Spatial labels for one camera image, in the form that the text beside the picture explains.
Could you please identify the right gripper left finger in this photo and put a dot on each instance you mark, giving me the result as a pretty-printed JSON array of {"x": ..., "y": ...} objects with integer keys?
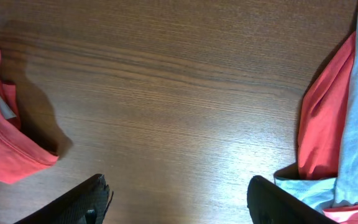
[{"x": 87, "y": 203}]

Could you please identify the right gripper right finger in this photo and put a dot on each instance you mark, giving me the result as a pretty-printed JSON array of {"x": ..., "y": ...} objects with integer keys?
[{"x": 269, "y": 204}]

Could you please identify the orange soccer t-shirt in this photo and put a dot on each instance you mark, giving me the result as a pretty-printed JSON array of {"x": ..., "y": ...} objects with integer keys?
[{"x": 20, "y": 156}]

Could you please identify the dark red t-shirt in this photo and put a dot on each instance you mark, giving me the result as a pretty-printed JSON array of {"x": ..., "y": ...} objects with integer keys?
[{"x": 323, "y": 115}]

